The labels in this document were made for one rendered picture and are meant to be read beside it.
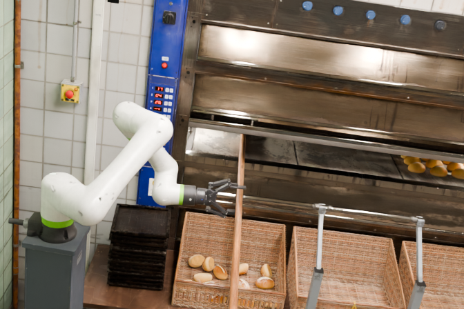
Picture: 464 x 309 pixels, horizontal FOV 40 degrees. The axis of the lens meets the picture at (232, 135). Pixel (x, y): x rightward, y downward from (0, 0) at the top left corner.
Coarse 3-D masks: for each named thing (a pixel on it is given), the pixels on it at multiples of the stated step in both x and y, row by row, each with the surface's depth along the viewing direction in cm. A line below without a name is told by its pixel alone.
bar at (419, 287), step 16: (224, 192) 304; (320, 208) 305; (336, 208) 306; (352, 208) 307; (320, 224) 304; (416, 224) 307; (320, 240) 301; (416, 240) 306; (320, 256) 297; (416, 256) 303; (320, 272) 292; (416, 272) 300; (416, 288) 295; (416, 304) 298
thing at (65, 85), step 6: (66, 84) 316; (72, 84) 316; (78, 84) 317; (66, 90) 317; (72, 90) 317; (78, 90) 317; (60, 96) 319; (78, 96) 318; (72, 102) 320; (78, 102) 320
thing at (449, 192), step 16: (192, 160) 338; (208, 160) 338; (224, 160) 338; (256, 160) 343; (304, 176) 341; (320, 176) 340; (336, 176) 340; (352, 176) 341; (368, 176) 344; (432, 192) 343; (448, 192) 343
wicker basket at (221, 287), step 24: (192, 216) 347; (216, 216) 347; (192, 240) 349; (216, 240) 349; (240, 240) 349; (264, 240) 350; (216, 264) 351; (192, 288) 311; (216, 288) 310; (240, 288) 310
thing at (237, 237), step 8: (240, 136) 366; (240, 144) 353; (240, 152) 342; (240, 160) 333; (240, 168) 324; (240, 176) 316; (240, 184) 307; (240, 192) 299; (240, 200) 293; (240, 208) 286; (240, 216) 280; (240, 224) 273; (240, 232) 268; (232, 256) 252; (232, 264) 246; (232, 272) 240; (232, 280) 235; (232, 288) 231; (232, 296) 226; (232, 304) 222
